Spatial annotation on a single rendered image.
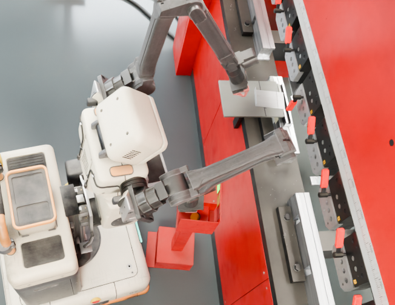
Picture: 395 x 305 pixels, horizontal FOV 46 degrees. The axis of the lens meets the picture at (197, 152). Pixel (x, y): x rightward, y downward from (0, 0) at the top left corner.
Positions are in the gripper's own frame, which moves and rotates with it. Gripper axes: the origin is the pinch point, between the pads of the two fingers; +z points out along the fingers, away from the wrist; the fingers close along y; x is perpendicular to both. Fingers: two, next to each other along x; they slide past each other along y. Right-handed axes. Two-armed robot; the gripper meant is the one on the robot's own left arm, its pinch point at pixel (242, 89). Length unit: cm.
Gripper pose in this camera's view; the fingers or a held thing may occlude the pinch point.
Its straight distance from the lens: 194.2
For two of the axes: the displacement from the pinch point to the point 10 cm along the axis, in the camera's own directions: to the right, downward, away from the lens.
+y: -1.2, -8.9, 4.4
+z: 3.2, 3.9, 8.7
